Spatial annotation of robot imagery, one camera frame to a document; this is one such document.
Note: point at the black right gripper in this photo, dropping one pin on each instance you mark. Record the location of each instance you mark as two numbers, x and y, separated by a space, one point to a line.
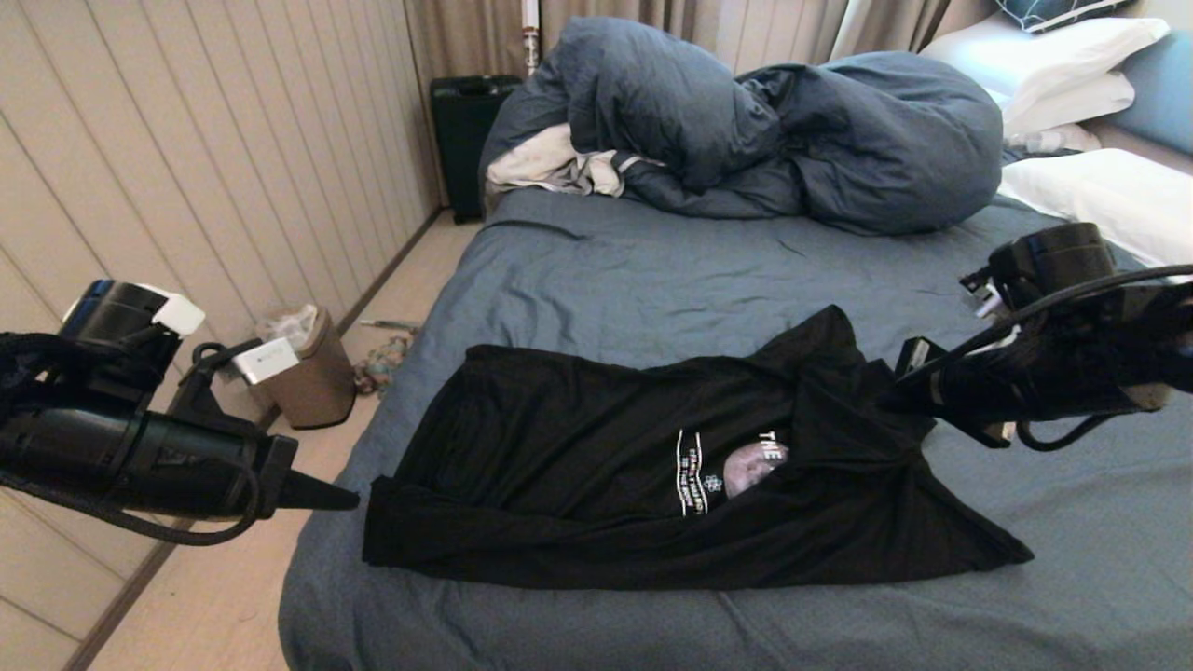
969 391

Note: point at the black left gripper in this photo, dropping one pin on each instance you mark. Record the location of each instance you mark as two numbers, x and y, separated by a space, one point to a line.
214 466

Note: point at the black moon print t-shirt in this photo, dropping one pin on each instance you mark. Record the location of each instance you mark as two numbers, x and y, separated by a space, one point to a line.
578 485

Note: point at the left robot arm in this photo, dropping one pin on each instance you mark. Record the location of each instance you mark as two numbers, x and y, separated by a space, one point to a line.
75 438

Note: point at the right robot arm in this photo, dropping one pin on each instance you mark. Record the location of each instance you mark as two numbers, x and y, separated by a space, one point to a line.
1100 345

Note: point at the beige trash bin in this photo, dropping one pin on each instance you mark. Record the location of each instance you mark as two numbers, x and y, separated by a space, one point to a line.
317 382

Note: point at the multicoloured rag mop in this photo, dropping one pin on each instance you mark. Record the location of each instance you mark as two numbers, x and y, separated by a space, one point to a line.
384 362

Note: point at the clear plastic bin bag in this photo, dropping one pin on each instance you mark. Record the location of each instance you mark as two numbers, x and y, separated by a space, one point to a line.
289 326

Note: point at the dark blue duvet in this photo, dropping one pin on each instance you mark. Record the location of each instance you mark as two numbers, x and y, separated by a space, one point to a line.
839 140

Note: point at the blue bed sheet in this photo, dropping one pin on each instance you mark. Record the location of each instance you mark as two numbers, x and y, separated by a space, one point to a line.
652 270

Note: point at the flat white pillow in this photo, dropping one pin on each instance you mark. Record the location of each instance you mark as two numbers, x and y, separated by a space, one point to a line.
1081 104

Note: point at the black suitcase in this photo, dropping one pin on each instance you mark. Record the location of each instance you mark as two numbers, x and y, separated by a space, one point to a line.
466 140

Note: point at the large white pillow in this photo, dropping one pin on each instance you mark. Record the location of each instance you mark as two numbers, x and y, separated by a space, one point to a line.
1072 51

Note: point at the light blue headboard cushion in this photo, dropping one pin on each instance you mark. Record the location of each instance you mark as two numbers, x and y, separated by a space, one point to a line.
1165 93

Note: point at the white crumpled cloth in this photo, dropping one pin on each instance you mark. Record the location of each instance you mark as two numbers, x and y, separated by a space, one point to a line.
545 158

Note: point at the dark patterned cushion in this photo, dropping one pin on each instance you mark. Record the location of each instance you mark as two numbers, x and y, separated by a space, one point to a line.
1053 11

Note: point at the beige curtain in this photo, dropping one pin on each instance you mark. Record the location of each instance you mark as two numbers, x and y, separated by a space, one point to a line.
466 37

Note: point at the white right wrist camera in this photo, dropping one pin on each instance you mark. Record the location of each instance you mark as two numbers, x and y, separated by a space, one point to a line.
983 300

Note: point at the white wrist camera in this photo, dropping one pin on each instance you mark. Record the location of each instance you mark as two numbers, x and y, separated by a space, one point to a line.
983 300
266 361

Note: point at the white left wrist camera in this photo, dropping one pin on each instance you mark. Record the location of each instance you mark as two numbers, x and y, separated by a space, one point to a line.
266 361

